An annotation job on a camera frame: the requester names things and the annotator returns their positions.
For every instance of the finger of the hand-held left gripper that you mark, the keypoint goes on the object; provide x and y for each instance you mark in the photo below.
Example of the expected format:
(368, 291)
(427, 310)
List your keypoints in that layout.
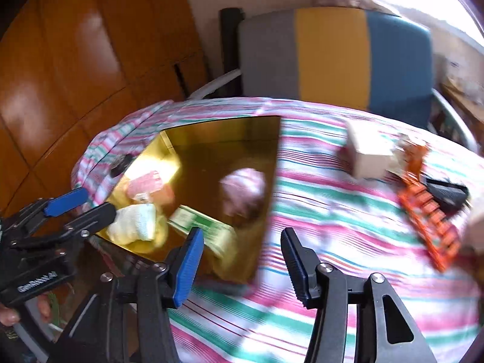
(94, 217)
(68, 200)

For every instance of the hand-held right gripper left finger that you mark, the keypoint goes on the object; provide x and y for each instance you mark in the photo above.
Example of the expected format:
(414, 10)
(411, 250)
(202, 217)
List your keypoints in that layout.
(189, 266)

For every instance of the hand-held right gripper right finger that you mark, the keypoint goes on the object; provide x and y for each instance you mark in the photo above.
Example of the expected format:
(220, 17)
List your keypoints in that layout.
(298, 268)

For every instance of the maroon box with gold lining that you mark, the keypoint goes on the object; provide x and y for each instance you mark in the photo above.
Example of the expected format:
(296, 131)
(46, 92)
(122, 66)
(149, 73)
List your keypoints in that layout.
(211, 151)

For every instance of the small beige carton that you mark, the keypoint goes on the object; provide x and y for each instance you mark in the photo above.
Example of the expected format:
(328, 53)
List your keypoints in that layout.
(368, 158)

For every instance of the orange plastic rack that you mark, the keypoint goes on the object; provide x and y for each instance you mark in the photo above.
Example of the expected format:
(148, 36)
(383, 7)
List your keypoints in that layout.
(427, 219)

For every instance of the black remote controller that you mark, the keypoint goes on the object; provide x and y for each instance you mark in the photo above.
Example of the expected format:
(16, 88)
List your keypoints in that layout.
(446, 193)

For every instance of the person's left hand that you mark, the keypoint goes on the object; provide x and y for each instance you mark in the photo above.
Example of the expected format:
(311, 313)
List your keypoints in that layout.
(8, 317)

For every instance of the green and white packet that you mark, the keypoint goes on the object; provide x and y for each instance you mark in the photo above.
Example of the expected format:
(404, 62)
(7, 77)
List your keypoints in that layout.
(200, 230)

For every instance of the white sock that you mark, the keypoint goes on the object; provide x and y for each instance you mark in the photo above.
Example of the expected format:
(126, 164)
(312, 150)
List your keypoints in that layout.
(136, 223)

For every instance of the pink packet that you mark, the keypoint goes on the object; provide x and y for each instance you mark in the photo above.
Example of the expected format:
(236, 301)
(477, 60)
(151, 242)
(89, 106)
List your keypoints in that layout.
(145, 183)

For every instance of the striped tablecloth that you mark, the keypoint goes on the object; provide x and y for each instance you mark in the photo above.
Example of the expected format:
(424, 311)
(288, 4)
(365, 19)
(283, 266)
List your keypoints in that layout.
(321, 204)

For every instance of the pink fuzzy ball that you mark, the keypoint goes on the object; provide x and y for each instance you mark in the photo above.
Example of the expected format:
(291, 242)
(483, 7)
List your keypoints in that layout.
(242, 193)

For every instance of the wooden wardrobe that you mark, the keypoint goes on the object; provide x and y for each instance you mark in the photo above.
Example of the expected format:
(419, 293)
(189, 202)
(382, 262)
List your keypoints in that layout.
(75, 64)

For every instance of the grey yellow blue chair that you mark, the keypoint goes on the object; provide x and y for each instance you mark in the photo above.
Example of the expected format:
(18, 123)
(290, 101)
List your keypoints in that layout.
(329, 53)

